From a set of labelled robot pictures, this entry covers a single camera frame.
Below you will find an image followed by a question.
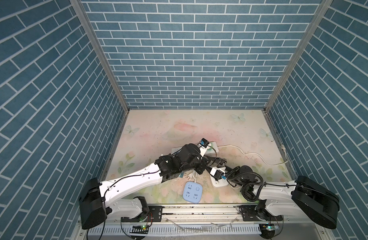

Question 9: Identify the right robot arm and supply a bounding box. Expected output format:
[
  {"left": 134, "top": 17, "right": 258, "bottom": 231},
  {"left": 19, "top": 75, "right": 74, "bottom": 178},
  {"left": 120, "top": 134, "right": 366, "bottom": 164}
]
[{"left": 204, "top": 156, "right": 340, "bottom": 230}]

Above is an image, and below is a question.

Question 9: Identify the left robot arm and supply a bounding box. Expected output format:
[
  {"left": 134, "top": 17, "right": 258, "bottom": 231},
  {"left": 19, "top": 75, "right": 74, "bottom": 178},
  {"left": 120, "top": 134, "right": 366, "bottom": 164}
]
[{"left": 78, "top": 140, "right": 210, "bottom": 230}]

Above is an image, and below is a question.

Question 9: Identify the white long power strip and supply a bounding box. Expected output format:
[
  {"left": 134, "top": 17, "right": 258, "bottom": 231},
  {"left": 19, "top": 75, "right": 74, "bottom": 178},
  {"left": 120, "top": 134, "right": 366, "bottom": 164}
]
[{"left": 171, "top": 142, "right": 219, "bottom": 156}]

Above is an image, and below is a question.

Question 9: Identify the white square power socket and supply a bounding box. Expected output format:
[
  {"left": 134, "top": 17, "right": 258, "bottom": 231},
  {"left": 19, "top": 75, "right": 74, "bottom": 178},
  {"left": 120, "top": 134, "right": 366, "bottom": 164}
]
[{"left": 211, "top": 177, "right": 229, "bottom": 188}]

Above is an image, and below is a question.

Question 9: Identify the blue square power socket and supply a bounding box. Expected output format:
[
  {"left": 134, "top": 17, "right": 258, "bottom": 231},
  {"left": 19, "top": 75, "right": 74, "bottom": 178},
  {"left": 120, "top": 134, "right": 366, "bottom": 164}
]
[{"left": 183, "top": 182, "right": 203, "bottom": 204}]

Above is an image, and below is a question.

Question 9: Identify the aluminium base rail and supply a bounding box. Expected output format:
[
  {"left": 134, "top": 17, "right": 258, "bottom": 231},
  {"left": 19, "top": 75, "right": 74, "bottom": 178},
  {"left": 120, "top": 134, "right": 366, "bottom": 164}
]
[{"left": 71, "top": 204, "right": 334, "bottom": 240}]

